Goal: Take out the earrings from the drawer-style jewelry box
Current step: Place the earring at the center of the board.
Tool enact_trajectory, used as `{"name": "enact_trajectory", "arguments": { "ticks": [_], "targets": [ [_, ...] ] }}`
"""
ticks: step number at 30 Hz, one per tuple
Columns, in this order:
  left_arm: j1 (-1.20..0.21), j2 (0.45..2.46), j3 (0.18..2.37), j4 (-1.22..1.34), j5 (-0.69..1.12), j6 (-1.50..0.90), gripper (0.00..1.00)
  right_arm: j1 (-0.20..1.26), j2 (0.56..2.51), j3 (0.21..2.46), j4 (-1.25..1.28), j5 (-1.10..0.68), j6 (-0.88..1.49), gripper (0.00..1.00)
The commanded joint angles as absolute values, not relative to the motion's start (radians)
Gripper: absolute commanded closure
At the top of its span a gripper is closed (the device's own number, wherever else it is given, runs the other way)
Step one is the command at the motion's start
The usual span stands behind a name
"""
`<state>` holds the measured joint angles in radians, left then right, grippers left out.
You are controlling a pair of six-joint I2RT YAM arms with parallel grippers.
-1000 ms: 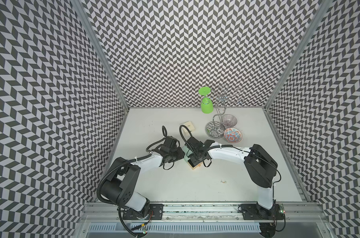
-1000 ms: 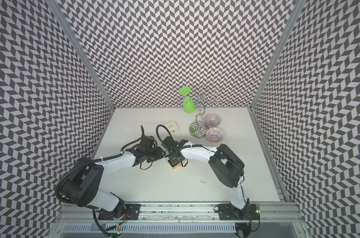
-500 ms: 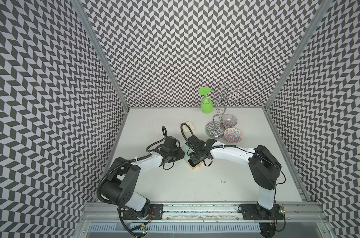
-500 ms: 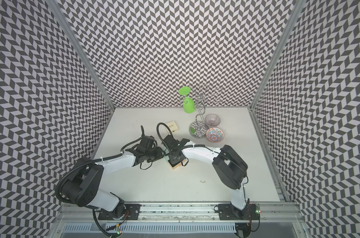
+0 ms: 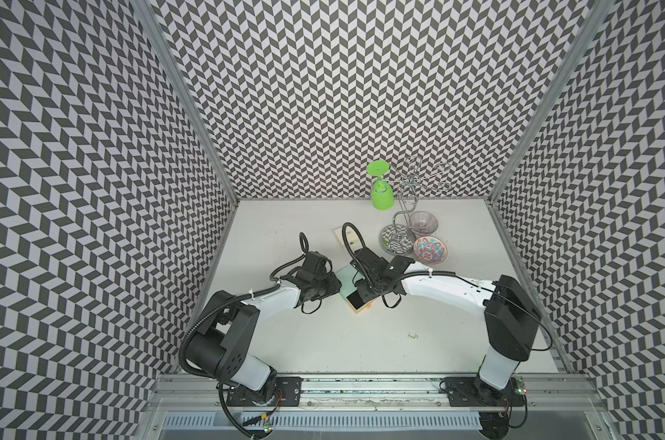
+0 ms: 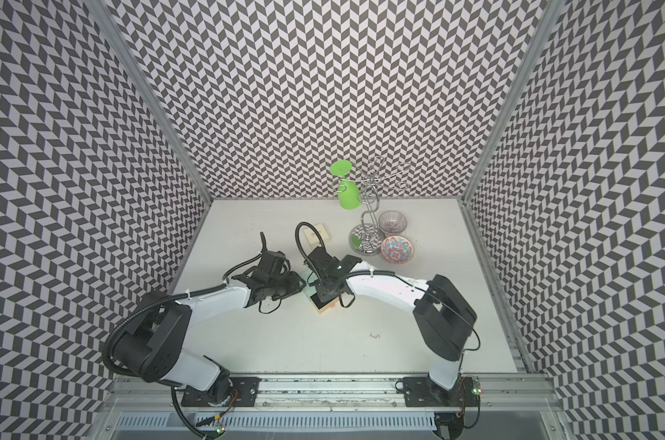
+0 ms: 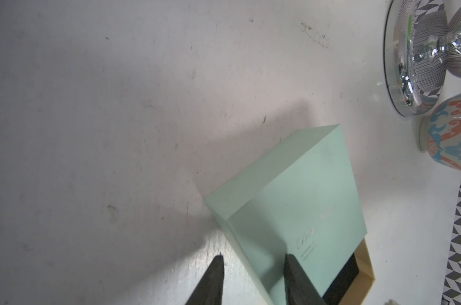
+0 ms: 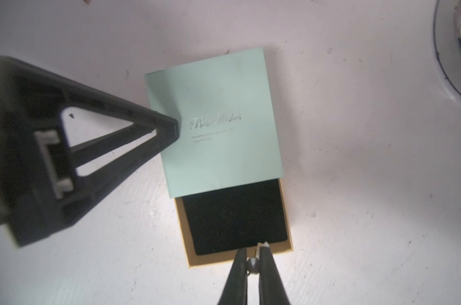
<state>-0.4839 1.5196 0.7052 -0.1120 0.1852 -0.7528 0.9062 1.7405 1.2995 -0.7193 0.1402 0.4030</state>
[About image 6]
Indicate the aluminium front rail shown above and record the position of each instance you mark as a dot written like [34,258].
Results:
[366,392]

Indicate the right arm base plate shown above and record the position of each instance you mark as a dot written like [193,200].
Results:
[422,392]

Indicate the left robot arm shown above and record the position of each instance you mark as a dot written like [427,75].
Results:
[149,343]

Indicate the colourful patterned ceramic bowl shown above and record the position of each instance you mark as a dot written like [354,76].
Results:
[397,250]

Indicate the clear purple glass bowl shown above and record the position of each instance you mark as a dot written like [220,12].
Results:
[393,223]

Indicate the cream small jewelry box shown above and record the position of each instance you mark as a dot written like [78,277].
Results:
[316,236]

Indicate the chrome wire jewelry stand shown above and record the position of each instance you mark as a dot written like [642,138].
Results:
[367,237]

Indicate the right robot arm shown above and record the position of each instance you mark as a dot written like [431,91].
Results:
[444,318]

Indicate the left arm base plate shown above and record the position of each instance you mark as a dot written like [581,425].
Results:
[225,393]

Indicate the mint green jewelry box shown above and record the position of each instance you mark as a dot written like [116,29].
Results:
[322,301]

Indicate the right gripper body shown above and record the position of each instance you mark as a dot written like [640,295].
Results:
[325,291]

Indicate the green plastic wine glass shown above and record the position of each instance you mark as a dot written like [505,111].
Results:
[347,190]

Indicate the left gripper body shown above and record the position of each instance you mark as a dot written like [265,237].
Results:
[285,286]

